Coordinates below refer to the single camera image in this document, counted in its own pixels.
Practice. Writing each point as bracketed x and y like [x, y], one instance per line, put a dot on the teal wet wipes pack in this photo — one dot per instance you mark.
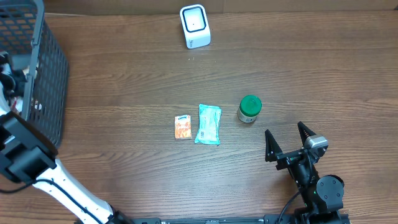
[209, 125]

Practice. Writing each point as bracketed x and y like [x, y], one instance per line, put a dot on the grey plastic mesh basket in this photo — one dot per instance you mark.
[30, 43]

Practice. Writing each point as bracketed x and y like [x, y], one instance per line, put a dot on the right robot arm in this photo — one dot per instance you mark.
[318, 199]

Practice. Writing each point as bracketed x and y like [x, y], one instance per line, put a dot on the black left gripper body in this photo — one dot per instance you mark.
[5, 82]

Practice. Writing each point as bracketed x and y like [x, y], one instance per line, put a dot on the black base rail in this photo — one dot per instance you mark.
[217, 220]

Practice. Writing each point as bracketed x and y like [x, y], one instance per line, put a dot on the brown red snack bag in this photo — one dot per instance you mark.
[17, 104]

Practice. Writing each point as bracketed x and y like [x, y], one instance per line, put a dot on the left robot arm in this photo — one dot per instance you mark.
[28, 157]

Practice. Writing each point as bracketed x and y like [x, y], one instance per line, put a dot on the small orange packet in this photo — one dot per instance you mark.
[182, 127]

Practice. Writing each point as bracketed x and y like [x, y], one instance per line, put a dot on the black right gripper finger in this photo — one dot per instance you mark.
[305, 132]
[272, 147]

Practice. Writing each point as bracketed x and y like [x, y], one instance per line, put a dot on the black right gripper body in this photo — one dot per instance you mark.
[290, 156]

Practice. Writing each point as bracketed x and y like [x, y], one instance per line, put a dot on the green lid jar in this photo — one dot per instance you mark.
[249, 108]

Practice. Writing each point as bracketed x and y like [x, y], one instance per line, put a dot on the white barcode scanner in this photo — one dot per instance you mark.
[195, 26]

